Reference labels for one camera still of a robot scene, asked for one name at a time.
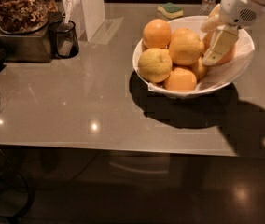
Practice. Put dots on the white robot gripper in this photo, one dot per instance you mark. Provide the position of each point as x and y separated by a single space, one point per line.
240 9

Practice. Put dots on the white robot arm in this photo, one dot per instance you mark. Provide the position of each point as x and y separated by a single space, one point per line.
225 21

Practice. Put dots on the yellow-orange centre orange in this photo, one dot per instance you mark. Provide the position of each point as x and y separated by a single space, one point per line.
185 48

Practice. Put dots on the white bowl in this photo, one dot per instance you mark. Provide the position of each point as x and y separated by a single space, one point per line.
193 23

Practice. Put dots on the orange at bowl front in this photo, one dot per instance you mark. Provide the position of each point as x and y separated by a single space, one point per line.
181 79

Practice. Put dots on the small orange under centre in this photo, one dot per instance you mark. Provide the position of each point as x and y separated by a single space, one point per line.
199 69

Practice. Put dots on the yellow green sponge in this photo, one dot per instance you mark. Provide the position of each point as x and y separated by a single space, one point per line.
170 11

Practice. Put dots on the yellowish orange front left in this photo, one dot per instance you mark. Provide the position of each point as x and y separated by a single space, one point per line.
155 65

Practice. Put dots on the white rectangular box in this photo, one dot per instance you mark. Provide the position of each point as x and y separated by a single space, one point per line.
88 15

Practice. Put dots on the white tag in cup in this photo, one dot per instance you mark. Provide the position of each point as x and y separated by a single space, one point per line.
67 11

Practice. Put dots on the black mesh cup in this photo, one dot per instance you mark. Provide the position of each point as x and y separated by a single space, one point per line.
63 39

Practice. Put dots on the dark metal tray box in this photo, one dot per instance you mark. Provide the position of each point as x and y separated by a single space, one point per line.
33 47

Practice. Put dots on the glass jar of walnuts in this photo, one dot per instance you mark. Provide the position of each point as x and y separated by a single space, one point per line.
22 16

